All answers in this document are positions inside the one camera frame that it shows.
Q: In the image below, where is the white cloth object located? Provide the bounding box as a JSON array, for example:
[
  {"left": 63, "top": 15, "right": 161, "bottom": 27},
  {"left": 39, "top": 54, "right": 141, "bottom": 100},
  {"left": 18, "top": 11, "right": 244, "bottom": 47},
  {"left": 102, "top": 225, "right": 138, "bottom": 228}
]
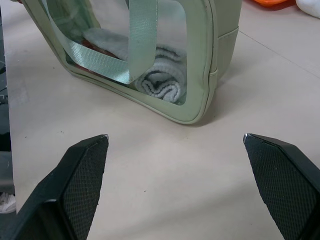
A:
[{"left": 294, "top": 0, "right": 320, "bottom": 18}]

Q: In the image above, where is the orange plastic object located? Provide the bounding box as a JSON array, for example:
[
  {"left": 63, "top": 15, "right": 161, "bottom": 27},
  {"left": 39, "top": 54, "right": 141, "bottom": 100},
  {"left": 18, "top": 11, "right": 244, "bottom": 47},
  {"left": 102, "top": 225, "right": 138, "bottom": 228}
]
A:
[{"left": 250, "top": 0, "right": 298, "bottom": 10}]

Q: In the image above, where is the clear green-trimmed bag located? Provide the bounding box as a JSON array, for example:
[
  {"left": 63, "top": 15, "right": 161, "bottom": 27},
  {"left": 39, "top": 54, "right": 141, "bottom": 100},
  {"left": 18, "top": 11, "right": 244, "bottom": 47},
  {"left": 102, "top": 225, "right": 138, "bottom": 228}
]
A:
[{"left": 21, "top": 0, "right": 242, "bottom": 126}]

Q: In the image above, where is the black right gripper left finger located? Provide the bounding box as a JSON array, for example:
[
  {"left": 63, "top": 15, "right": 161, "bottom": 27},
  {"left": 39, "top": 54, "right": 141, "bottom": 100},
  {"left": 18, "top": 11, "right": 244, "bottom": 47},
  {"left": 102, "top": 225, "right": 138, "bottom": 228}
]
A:
[{"left": 0, "top": 134, "right": 110, "bottom": 240}]

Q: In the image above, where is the rolled white towel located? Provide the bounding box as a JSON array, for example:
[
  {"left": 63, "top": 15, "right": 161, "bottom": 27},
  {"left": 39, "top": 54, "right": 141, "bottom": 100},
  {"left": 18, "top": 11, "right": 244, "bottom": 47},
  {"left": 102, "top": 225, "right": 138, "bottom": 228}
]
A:
[{"left": 83, "top": 28, "right": 188, "bottom": 104}]

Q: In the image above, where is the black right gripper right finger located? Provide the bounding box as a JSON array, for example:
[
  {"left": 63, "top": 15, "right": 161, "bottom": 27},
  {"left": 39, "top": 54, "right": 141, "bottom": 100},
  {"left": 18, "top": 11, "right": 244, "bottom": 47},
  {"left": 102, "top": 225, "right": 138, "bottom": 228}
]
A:
[{"left": 242, "top": 133, "right": 320, "bottom": 240}]

